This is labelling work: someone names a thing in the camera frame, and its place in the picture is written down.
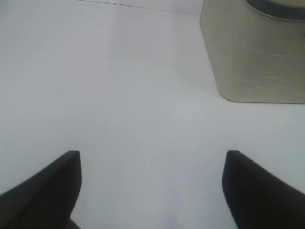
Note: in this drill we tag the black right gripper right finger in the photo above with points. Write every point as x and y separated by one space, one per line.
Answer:
257 199

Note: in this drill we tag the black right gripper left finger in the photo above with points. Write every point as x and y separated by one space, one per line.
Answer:
46 199

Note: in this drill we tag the beige storage box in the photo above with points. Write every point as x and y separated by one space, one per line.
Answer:
256 49

